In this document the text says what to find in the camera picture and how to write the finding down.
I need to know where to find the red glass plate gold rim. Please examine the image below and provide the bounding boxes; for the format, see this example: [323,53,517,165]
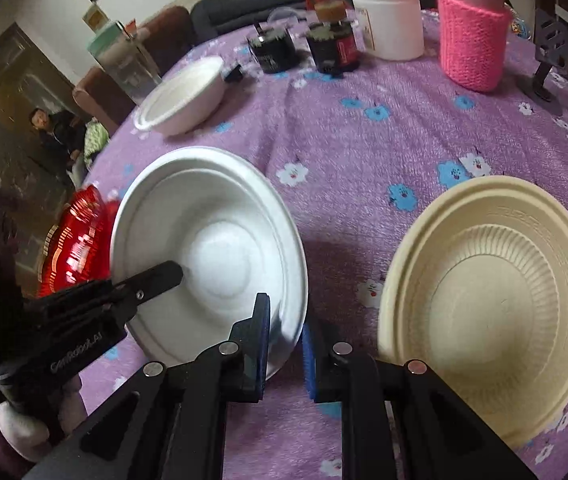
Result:
[37,184,119,298]

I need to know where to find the cream plastic bowl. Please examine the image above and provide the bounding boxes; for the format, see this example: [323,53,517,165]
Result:
[377,176,568,448]

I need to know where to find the large white foam bowl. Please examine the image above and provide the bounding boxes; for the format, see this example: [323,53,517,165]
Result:
[110,146,309,376]

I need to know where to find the small white foam bowl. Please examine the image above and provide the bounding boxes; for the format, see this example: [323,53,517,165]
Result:
[134,56,226,136]

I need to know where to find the white gloved left hand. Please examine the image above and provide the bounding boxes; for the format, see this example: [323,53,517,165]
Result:
[0,375,87,463]

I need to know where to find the seated man in black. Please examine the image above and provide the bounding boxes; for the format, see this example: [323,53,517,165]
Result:
[29,107,87,170]

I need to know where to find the purple floral tablecloth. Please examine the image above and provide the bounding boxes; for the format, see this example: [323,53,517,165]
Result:
[86,11,568,479]

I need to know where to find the wooden door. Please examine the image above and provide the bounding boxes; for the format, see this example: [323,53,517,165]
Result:
[0,24,78,202]

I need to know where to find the clear bottle green lid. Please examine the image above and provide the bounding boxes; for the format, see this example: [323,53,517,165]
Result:
[87,22,161,105]

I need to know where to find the black binder clip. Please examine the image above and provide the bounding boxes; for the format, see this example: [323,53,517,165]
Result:
[223,63,244,84]

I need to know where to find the brown armchair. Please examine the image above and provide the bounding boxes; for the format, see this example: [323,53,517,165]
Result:
[72,6,196,133]

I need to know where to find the black red jar cork lid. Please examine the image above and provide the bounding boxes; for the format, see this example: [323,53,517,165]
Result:
[305,0,360,76]

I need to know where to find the black round tin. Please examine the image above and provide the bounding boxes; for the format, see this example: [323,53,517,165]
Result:
[247,22,300,75]

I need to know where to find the pink knit-sleeved thermos bottle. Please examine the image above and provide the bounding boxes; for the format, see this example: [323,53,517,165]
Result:
[436,0,512,92]

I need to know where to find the white plastic jar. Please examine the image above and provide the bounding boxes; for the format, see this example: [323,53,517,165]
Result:
[352,0,425,62]

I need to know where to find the black phone stand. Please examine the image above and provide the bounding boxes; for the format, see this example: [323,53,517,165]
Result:
[516,9,568,117]

